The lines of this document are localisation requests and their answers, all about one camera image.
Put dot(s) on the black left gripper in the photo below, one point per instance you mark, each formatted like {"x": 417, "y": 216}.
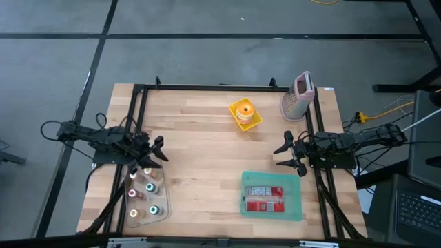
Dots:
{"x": 138, "y": 148}

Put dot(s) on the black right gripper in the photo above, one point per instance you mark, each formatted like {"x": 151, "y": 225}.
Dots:
{"x": 304, "y": 148}

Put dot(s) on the yellow food colouring bottle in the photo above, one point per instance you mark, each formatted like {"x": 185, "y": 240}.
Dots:
{"x": 132, "y": 175}
{"x": 148, "y": 171}
{"x": 133, "y": 213}

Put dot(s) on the green food colouring bottle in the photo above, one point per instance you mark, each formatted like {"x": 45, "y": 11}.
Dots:
{"x": 155, "y": 209}
{"x": 150, "y": 187}

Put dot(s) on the red food colouring bottle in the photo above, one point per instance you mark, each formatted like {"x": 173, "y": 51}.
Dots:
{"x": 132, "y": 193}

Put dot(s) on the pink sprinkled toy donut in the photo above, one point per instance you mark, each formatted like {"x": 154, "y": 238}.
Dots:
{"x": 246, "y": 123}

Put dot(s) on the red printed package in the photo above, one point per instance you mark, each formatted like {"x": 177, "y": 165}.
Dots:
{"x": 265, "y": 206}

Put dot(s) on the orange toy donut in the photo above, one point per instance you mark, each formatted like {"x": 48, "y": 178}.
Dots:
{"x": 240, "y": 110}

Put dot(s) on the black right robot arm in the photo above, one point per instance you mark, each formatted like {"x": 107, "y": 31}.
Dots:
{"x": 361, "y": 139}

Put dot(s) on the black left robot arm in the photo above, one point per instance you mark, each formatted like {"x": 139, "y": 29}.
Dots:
{"x": 86, "y": 134}

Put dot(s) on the yellow plastic basket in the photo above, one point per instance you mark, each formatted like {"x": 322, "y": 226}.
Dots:
{"x": 257, "y": 120}

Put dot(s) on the pink metal box grater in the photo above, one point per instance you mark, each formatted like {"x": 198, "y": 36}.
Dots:
{"x": 294, "y": 105}

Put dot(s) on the clear plastic container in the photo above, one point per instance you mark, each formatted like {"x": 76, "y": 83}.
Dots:
{"x": 142, "y": 203}

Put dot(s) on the white table sticker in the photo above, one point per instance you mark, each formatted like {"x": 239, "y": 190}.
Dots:
{"x": 328, "y": 89}

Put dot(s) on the black desk leg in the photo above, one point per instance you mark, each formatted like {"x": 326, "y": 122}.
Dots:
{"x": 389, "y": 88}

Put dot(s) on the grey computer case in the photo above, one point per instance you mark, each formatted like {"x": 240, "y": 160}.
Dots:
{"x": 422, "y": 137}

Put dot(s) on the dark grey laptop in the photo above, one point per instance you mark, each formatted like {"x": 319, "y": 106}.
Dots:
{"x": 413, "y": 210}

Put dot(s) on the black crossbar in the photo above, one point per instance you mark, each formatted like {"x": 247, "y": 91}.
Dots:
{"x": 51, "y": 242}

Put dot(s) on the grey chair base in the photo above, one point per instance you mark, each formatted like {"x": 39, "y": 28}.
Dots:
{"x": 12, "y": 158}

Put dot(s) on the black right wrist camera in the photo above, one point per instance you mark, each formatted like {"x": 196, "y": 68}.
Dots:
{"x": 302, "y": 171}

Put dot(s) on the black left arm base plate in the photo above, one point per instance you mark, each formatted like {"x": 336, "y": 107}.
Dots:
{"x": 103, "y": 160}

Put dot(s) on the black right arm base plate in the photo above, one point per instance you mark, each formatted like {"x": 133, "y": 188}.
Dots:
{"x": 344, "y": 163}

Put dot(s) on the black rail clamp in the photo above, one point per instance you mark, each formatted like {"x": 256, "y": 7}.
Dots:
{"x": 158, "y": 82}
{"x": 273, "y": 83}

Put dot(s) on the black aluminium table frame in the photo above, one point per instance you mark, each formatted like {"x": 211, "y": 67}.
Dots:
{"x": 206, "y": 87}

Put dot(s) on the silver metal bracket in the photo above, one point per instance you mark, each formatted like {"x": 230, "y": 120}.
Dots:
{"x": 318, "y": 244}
{"x": 124, "y": 242}

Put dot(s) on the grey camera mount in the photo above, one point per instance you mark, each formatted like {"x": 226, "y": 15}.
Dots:
{"x": 223, "y": 242}

